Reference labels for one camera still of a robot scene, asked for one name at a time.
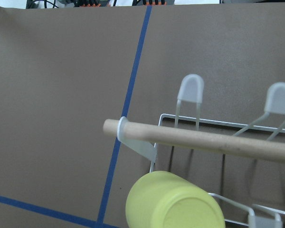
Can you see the yellow plastic cup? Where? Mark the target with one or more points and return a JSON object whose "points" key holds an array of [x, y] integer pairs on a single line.
{"points": [[161, 199]]}

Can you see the white wire cup rack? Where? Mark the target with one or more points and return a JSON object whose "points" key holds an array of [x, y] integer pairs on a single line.
{"points": [[142, 138]]}

